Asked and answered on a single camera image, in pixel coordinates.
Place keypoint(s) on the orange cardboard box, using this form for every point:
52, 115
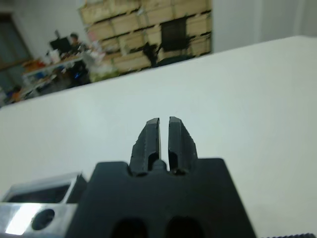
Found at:
34, 64

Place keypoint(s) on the dark framed window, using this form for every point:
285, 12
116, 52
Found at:
12, 39

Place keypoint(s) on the seated person in dark clothes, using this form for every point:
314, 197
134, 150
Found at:
75, 42

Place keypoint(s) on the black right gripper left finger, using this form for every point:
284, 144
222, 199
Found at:
144, 148

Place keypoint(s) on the black computer tower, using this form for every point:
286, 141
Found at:
80, 73

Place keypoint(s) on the light wooden crate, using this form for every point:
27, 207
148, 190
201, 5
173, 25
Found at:
131, 62
173, 5
111, 8
128, 43
116, 26

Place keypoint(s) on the black computer monitor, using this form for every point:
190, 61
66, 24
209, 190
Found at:
60, 44

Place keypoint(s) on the white plastic bag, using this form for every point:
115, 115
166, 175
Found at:
99, 59

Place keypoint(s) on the black upright bag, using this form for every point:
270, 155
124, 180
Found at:
151, 54

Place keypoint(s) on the black box base white insert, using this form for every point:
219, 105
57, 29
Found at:
79, 188

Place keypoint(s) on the yellow green bag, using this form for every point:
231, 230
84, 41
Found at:
106, 74

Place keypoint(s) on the white framed desk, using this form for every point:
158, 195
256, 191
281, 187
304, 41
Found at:
49, 66

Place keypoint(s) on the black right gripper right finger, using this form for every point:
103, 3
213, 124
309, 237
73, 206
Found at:
180, 146

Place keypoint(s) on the white box with red print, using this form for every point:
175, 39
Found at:
53, 56

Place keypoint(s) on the person in orange clothes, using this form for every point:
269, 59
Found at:
16, 92

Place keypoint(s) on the black mesh office chair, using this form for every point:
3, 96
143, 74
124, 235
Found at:
173, 36

